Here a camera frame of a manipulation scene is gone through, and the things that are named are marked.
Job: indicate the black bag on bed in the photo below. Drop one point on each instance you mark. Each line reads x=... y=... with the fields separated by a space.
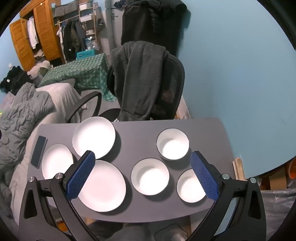
x=14 y=80

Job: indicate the dark grey fleece blanket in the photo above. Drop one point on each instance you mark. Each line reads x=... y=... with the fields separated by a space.
x=138 y=73

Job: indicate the black mesh office chair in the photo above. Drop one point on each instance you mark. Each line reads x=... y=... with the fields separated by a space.
x=166 y=106

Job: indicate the teal storage box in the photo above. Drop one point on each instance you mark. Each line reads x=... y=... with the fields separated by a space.
x=85 y=54

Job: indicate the white plate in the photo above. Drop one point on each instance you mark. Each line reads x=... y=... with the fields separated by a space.
x=95 y=134
x=57 y=159
x=104 y=189

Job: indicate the black hanging coat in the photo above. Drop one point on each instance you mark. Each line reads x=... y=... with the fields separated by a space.
x=157 y=22

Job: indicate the orange wooden wardrobe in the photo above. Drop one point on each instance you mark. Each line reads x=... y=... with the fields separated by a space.
x=36 y=30

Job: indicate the white bowl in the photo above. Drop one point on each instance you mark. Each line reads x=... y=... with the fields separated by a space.
x=150 y=176
x=172 y=144
x=189 y=188

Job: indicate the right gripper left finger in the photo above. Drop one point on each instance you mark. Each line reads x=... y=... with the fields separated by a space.
x=36 y=221

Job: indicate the grey quilted duvet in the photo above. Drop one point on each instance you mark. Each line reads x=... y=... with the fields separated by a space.
x=18 y=122

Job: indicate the green checkered tablecloth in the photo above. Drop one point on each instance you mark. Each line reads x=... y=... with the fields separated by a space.
x=89 y=73

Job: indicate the black smartphone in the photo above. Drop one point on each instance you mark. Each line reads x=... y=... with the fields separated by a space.
x=38 y=151

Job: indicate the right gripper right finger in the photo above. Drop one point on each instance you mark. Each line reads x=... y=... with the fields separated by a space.
x=248 y=221

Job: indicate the clothes rack with clothes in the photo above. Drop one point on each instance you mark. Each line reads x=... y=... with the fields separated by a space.
x=71 y=34

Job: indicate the white pillow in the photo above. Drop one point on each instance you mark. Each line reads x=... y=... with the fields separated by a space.
x=64 y=97

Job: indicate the wooden board by wall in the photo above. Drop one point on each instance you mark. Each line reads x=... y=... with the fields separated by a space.
x=238 y=169

